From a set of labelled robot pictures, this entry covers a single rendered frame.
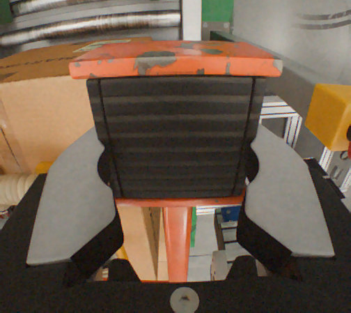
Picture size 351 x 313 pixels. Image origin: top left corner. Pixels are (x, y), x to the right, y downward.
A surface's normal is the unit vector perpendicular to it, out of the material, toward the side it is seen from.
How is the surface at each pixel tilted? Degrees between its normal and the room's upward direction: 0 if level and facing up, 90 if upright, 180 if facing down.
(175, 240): 0
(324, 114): 90
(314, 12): 0
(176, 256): 0
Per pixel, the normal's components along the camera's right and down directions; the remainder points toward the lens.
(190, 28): 0.01, 0.53
